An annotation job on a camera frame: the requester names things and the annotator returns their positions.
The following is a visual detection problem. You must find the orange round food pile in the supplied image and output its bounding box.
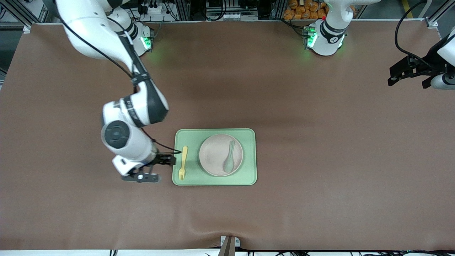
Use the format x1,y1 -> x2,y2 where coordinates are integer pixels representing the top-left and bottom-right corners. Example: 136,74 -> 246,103
283,0 -> 329,20

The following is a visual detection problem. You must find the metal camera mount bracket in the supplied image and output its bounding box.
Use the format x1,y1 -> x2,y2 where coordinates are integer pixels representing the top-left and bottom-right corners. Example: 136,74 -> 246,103
218,235 -> 241,256

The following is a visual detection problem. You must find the light green rectangular tray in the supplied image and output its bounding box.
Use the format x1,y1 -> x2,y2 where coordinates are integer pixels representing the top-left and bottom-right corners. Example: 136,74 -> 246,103
172,128 -> 257,186

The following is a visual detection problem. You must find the black box with white connectors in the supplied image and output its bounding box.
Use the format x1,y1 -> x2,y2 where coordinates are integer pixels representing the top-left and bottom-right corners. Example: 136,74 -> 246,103
205,0 -> 259,21

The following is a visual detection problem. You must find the grey-green plastic spoon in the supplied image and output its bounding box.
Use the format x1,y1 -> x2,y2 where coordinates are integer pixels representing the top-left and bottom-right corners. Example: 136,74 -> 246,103
223,140 -> 236,172

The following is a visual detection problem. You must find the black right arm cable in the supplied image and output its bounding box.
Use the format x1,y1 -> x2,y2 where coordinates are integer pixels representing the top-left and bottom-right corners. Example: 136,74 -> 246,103
59,14 -> 182,154

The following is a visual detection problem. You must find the yellow plastic fork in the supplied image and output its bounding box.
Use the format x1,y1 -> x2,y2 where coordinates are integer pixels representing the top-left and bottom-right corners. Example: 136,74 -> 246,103
178,146 -> 188,181

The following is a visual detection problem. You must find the round beige plate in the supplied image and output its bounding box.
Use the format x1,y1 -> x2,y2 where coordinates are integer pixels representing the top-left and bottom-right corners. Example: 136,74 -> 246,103
199,134 -> 244,177

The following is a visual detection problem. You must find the brown table cover mat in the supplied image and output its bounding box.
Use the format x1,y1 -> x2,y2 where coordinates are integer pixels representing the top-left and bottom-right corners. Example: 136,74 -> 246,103
0,20 -> 455,251

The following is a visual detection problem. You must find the aluminium frame profile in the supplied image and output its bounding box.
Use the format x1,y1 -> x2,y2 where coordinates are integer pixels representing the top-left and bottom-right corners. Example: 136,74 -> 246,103
271,0 -> 287,20
176,0 -> 191,22
0,0 -> 33,34
425,0 -> 455,30

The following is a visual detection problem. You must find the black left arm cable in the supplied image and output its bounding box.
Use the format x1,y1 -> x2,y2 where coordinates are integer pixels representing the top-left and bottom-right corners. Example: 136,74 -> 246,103
395,0 -> 429,64

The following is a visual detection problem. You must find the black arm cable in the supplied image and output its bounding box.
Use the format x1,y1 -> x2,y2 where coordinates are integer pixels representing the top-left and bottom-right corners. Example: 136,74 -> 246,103
395,0 -> 429,64
59,14 -> 182,154

